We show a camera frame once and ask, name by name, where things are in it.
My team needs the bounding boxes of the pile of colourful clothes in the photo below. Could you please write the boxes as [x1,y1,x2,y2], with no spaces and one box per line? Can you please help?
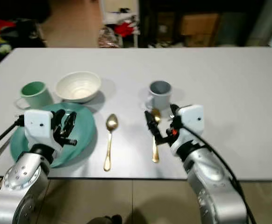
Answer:
[0,19,34,56]

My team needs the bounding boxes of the gold metal spoon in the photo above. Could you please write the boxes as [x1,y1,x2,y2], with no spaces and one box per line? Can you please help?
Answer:
[150,108,162,163]
[104,113,119,172]

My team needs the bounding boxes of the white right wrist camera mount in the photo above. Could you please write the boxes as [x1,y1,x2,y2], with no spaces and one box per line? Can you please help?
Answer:
[176,105,205,140]

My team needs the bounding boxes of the dark brown cardboard box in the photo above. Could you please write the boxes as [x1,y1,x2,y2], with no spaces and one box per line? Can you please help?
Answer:
[156,12,176,45]

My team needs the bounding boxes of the white ribbed ceramic bowl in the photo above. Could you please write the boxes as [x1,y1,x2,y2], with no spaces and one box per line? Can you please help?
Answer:
[55,71,102,104]

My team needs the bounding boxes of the white storage rack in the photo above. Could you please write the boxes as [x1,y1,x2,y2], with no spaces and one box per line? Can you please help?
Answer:
[99,0,140,48]

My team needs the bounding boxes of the light green ceramic mug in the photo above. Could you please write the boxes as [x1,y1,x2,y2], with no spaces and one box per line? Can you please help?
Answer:
[15,81,53,111]

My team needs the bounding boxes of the red cloth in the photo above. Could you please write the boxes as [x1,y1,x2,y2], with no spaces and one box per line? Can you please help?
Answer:
[115,21,136,37]

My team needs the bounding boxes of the patterned fabric bag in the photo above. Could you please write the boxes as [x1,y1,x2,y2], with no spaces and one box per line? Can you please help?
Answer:
[98,27,120,48]

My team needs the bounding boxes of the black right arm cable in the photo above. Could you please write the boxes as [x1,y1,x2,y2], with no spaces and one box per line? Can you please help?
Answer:
[183,125,257,224]

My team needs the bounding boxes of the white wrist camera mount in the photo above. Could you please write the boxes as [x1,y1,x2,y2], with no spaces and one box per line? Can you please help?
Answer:
[176,105,205,140]
[23,109,55,149]

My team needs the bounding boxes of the teal dinner plate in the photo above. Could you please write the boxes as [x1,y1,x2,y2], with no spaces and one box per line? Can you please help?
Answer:
[10,102,98,168]

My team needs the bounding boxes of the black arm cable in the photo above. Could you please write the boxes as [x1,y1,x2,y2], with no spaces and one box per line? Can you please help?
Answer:
[183,125,257,224]
[0,119,25,154]

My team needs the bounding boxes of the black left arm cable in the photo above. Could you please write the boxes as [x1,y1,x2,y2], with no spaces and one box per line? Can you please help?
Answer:
[0,119,25,154]

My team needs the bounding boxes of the dark robot foot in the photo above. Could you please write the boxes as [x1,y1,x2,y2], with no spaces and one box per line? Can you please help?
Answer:
[88,215,122,224]

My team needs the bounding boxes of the grey ceramic mug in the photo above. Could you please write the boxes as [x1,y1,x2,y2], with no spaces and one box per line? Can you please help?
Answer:
[145,80,172,110]

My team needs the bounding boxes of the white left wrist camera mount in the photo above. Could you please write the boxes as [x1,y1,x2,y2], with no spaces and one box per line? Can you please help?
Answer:
[23,109,55,149]

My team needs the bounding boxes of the light brown cardboard box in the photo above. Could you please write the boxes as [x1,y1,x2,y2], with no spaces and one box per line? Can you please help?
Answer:
[180,13,221,47]

